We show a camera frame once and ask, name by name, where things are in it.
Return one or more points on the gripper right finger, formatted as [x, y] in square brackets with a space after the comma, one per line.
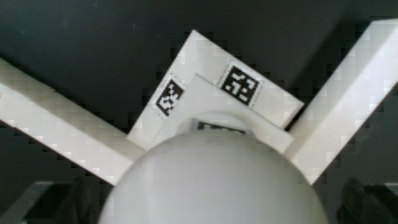
[367, 204]

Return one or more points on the white front fence bar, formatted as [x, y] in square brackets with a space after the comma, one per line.
[67, 129]

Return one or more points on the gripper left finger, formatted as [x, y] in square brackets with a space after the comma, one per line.
[57, 203]

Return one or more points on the white lamp bulb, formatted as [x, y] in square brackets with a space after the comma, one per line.
[213, 179]

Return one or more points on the white right fence bar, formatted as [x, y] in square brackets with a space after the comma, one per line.
[346, 100]

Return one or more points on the white fence bar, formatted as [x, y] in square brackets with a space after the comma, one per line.
[346, 100]
[67, 129]

